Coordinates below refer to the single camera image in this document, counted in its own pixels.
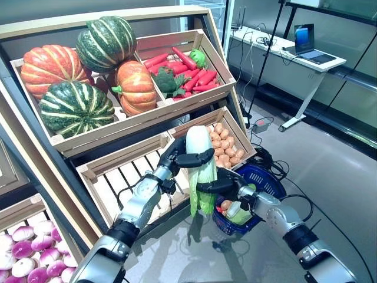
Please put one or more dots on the wooden pumpkin and carrot crate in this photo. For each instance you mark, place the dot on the wooden pumpkin and carrot crate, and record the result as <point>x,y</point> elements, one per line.
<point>141,122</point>

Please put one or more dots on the open grey laptop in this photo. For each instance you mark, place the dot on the open grey laptop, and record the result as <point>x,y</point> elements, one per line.
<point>304,38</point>

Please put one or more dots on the white desk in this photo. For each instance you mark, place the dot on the white desk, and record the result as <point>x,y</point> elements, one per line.
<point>282,67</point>

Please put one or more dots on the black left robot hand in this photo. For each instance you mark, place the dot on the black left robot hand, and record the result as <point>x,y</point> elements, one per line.
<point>191,159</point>

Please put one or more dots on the wooden slatted potato crate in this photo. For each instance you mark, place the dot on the wooden slatted potato crate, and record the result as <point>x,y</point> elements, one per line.
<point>103,194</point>

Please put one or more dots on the blue plastic shopping basket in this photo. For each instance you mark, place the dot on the blue plastic shopping basket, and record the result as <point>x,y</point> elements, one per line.
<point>265,179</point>

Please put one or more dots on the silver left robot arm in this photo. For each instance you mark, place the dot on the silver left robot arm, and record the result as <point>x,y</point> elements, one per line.
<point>138,200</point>

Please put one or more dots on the small orange pumpkin green stem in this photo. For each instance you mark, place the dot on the small orange pumpkin green stem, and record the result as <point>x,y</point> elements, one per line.
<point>137,88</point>

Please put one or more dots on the green striped pumpkin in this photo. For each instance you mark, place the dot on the green striped pumpkin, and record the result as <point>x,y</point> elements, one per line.
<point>76,109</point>
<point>106,44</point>

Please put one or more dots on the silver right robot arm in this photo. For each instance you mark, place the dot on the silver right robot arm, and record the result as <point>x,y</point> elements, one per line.
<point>277,212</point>

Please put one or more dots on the beige wooden display shelf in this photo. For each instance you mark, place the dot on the beige wooden display shelf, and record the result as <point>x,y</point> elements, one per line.
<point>38,165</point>

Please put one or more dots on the beige wooden side crate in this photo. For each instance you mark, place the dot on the beige wooden side crate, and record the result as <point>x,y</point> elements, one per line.
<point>6,174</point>

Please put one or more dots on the pale green bell pepper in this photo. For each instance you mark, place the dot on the pale green bell pepper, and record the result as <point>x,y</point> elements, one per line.
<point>198,58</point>

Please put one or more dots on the large orange pumpkin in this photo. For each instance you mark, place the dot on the large orange pumpkin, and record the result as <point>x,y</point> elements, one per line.
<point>50,69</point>

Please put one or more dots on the dark green leafy vegetable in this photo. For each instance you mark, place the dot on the dark green leafy vegetable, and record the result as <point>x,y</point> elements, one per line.
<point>168,82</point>

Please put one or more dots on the purple white turnip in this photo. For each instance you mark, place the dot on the purple white turnip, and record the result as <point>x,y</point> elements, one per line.
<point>50,256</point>
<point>56,234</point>
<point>22,249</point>
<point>68,274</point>
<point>57,268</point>
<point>38,275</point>
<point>23,267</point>
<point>22,233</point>
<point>6,242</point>
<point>7,261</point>
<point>42,243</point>
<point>43,228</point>

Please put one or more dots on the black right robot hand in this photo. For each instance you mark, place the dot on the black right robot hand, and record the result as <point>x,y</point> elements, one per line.
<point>229,182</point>

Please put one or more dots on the wooden turnip crate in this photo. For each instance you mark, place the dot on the wooden turnip crate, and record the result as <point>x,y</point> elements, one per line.
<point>17,210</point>

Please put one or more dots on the black tripod stand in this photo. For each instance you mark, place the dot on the black tripod stand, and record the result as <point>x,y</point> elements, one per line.
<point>266,59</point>

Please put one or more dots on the brown potato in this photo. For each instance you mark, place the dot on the brown potato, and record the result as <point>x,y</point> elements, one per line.
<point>231,141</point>
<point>225,144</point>
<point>230,152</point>
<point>240,154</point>
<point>215,136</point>
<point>224,134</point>
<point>216,144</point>
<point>226,204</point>
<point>218,128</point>
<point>221,159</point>
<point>234,161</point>

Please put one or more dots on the grey power strip red switch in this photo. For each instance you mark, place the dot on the grey power strip red switch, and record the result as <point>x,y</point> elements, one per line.
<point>262,125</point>

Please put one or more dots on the red orange carrot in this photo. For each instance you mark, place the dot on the red orange carrot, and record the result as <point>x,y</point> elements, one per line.
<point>195,80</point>
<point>157,67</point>
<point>182,95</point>
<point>206,88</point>
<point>191,73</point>
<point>156,60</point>
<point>184,58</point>
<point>178,69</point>
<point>207,78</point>

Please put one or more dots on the black router with antennas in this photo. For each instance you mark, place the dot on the black router with antennas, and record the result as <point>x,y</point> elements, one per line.
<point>235,28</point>

